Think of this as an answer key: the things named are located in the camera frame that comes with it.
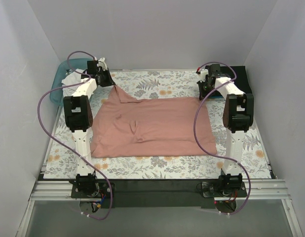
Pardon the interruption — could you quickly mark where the pink t shirt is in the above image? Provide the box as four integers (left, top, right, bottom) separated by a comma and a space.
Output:
90, 86, 217, 158

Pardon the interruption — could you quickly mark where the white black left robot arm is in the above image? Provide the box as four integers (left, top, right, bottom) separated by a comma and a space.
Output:
63, 57, 115, 198

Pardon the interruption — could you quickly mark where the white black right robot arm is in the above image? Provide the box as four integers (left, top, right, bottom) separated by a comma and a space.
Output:
196, 62, 254, 198

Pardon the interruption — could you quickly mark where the blue folded t shirt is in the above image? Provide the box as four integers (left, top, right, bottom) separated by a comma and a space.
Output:
209, 91, 223, 99

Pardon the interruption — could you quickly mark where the floral table mat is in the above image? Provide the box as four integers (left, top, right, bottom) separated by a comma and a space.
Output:
43, 71, 270, 179

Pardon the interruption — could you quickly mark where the white t shirt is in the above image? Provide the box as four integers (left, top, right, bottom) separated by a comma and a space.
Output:
62, 72, 81, 97

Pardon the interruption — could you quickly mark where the black folded t shirt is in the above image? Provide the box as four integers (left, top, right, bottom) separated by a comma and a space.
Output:
221, 66, 252, 93

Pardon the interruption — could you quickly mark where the teal plastic basket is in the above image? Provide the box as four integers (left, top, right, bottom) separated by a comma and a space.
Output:
49, 58, 91, 106

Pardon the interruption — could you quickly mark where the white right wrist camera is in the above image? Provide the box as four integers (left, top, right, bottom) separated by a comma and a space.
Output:
196, 69, 208, 82

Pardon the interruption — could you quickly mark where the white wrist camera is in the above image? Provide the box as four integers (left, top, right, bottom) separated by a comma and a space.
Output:
196, 69, 208, 82
97, 57, 108, 71

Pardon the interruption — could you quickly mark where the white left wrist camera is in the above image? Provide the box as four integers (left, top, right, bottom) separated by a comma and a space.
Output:
97, 57, 108, 71

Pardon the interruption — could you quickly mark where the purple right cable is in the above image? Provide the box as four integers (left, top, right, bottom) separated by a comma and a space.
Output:
193, 61, 250, 216

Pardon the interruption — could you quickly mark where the purple cable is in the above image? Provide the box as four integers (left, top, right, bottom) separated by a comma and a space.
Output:
193, 61, 250, 216
37, 51, 114, 221

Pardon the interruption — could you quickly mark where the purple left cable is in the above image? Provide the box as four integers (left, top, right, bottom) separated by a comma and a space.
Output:
37, 51, 114, 221

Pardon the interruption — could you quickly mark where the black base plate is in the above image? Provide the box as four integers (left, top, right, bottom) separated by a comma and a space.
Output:
71, 179, 247, 210

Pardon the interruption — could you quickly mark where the aluminium frame rail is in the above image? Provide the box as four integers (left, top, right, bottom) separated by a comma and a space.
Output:
17, 179, 302, 237

